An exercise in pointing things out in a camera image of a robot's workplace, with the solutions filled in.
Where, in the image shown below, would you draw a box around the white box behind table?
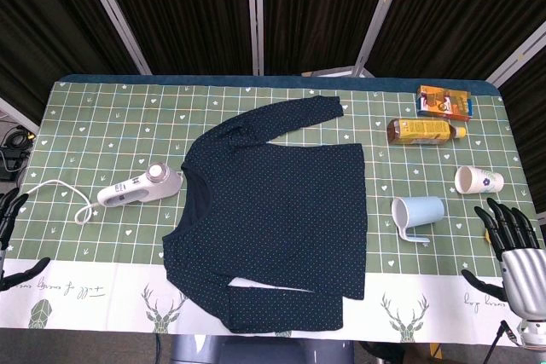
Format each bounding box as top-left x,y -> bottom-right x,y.
300,66 -> 376,79

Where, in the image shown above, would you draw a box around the black equipment on floor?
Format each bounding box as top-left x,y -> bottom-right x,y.
0,124 -> 33,182

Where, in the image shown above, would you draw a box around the white paper cup flower print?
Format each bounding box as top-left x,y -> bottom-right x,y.
453,165 -> 505,195

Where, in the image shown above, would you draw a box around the black object under table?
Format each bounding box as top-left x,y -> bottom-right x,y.
357,340 -> 406,364

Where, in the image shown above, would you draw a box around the white divider frame post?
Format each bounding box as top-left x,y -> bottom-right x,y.
246,0 -> 265,77
353,0 -> 413,78
0,97 -> 40,134
75,0 -> 153,76
485,18 -> 546,86

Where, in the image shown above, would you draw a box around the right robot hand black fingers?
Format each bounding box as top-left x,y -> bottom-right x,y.
461,197 -> 546,318

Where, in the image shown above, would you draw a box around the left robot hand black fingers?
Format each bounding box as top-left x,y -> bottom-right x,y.
0,187 -> 51,292

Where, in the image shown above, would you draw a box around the thin black cable with plug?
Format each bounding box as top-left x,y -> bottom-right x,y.
485,320 -> 512,364

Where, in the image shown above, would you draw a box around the tea bottle yellow label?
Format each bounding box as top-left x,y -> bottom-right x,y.
386,118 -> 468,147

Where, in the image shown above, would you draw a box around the light blue plastic mug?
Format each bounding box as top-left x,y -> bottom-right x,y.
391,195 -> 446,245

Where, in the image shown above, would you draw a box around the dark brown divider panel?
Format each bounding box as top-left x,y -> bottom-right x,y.
93,0 -> 257,76
366,0 -> 546,80
0,0 -> 140,124
498,46 -> 546,211
262,0 -> 396,76

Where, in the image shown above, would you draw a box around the thin white cable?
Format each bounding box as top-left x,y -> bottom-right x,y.
26,179 -> 103,226

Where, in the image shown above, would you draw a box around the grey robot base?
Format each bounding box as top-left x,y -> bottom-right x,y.
170,333 -> 355,364

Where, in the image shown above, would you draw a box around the green grid tablecloth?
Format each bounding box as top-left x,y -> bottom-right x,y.
0,78 -> 546,346

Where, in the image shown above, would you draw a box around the white handheld garment steamer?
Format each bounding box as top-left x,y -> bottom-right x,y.
96,162 -> 183,208

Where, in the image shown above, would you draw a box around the orange snack box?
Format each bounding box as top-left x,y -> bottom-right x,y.
416,84 -> 473,122

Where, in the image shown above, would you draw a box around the dark blue dotted shirt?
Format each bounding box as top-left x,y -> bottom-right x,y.
161,95 -> 367,334

